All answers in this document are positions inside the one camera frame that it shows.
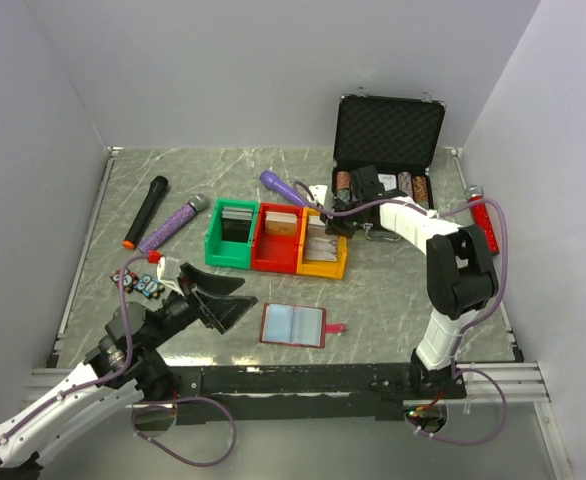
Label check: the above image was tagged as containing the black toy microphone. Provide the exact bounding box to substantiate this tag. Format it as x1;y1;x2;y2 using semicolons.
122;175;169;250

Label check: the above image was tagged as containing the red leather card holder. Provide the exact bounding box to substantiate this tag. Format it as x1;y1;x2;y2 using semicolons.
259;303;347;349

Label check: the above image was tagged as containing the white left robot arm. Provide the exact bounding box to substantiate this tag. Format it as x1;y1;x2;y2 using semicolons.
0;251;258;479

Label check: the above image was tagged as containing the green plastic card bin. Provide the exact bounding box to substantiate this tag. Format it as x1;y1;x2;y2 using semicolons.
204;198;259;270

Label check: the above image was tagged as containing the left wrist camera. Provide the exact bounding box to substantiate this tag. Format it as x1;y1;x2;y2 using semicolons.
146;250;184;296

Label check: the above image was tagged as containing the red owl card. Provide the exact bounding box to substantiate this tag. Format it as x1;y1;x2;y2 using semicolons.
110;269;139;293

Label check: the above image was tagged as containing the red plastic card bin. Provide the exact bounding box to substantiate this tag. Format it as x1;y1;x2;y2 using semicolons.
251;202;304;274

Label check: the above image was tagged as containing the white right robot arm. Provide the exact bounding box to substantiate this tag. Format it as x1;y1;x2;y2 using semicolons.
325;166;504;398

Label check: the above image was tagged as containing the yellow plastic card bin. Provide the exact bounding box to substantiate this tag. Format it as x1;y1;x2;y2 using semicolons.
296;208;348;280

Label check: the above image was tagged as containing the white playing card deck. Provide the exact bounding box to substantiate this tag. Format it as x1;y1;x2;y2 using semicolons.
377;174;398;193

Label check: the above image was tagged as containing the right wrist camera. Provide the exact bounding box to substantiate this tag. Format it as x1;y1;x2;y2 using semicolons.
307;185;332;210

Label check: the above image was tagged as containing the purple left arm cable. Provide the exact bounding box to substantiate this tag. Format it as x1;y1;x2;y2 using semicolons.
0;252;174;466

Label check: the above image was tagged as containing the black poker chip case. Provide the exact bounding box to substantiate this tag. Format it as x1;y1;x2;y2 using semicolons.
330;87;447;242

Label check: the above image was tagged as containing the purple plastic toy microphone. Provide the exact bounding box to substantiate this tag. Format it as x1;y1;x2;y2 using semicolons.
259;170;309;206

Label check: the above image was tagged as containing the purple glitter toy microphone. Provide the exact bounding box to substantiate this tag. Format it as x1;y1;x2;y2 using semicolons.
137;193;210;254

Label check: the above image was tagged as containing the blue owl card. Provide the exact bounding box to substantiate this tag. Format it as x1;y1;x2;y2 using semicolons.
135;274;165;299

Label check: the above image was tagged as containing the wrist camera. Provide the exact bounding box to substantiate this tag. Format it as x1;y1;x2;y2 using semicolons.
146;250;184;296
307;185;332;210

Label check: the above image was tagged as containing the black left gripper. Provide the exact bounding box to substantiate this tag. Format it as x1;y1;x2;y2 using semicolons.
142;262;257;350

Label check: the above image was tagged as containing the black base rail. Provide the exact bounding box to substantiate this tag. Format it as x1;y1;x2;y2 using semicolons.
165;363;466;421

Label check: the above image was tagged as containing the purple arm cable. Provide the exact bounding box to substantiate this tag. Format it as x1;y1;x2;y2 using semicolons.
292;179;510;376
0;252;174;466

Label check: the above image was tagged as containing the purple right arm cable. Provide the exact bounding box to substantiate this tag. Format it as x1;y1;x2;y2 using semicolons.
292;179;510;376

